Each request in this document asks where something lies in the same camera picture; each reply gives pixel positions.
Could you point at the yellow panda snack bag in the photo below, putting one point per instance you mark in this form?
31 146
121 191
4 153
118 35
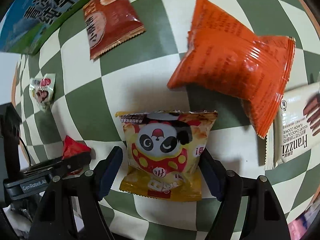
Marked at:
163 152

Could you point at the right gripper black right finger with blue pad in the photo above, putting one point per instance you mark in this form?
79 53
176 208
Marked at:
264 218

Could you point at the bright orange snack bag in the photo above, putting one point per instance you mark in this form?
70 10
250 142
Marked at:
225 56

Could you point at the red-brown snack bag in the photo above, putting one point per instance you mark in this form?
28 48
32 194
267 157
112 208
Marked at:
110 23

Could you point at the cardboard box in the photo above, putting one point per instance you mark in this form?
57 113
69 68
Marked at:
29 23

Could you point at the small red snack packet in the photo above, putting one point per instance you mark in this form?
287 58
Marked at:
72 148

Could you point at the white Franzzi cookie pack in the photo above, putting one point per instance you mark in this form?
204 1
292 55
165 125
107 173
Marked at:
295 129

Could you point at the green white checkered rug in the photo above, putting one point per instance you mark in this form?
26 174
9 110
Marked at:
133 77

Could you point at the small white candy packet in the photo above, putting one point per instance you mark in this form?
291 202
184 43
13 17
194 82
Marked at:
42 90

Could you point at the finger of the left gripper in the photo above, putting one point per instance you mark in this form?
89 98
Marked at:
69 166
42 166

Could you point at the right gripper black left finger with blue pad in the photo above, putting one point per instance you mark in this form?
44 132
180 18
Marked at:
54 218

